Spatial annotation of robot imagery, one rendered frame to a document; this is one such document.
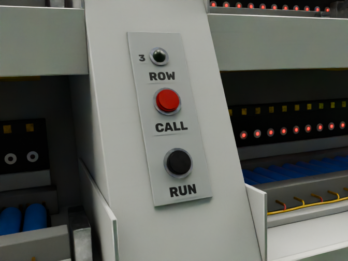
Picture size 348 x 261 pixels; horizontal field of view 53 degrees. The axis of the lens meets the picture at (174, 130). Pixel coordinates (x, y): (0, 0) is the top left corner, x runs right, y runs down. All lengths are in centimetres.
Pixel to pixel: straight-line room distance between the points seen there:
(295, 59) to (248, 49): 5
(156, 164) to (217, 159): 4
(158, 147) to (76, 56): 9
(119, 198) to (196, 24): 14
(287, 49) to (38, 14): 20
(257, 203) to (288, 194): 11
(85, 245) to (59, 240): 2
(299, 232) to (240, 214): 8
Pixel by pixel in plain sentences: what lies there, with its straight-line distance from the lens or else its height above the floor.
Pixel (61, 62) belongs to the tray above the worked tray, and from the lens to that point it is 25.
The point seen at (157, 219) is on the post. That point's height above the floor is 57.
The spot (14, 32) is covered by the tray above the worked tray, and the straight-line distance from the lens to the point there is 26.
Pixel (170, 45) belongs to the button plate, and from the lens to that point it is 26.
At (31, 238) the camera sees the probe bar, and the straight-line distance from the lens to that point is 26.
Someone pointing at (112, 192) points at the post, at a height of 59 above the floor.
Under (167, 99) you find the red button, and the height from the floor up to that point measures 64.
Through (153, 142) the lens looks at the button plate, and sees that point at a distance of 23.
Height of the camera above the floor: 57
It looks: 14 degrees up
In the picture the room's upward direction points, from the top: 10 degrees counter-clockwise
